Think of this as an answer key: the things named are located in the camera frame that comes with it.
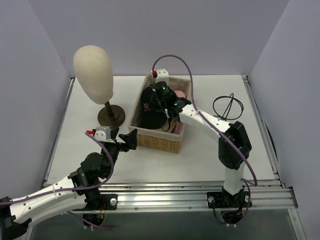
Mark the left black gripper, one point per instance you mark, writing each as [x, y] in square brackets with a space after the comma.
[120, 144]

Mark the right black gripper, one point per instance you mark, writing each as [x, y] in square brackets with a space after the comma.
[155, 88]

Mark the pink hat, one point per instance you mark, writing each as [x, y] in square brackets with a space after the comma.
[179, 94]

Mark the black cap with R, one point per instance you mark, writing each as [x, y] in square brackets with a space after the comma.
[152, 116]

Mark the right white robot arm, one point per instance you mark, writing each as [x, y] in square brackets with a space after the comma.
[233, 142]

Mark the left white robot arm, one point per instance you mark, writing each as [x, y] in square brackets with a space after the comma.
[78, 190]

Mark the dark round mannequin stand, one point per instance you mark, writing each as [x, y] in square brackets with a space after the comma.
[111, 115]

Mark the wicker basket with liner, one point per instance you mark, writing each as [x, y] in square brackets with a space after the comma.
[154, 138]

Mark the cream mannequin head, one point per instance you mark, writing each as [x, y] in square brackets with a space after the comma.
[93, 70]

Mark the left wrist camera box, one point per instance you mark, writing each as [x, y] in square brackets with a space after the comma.
[100, 133]

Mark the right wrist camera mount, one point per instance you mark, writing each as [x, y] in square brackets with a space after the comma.
[161, 75]

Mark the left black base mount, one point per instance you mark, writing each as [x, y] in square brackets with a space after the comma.
[107, 202]

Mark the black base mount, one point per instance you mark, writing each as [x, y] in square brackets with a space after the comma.
[229, 209]
[107, 202]

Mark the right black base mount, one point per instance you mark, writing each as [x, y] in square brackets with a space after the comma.
[229, 209]

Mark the aluminium rail frame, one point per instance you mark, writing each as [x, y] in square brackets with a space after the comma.
[163, 196]

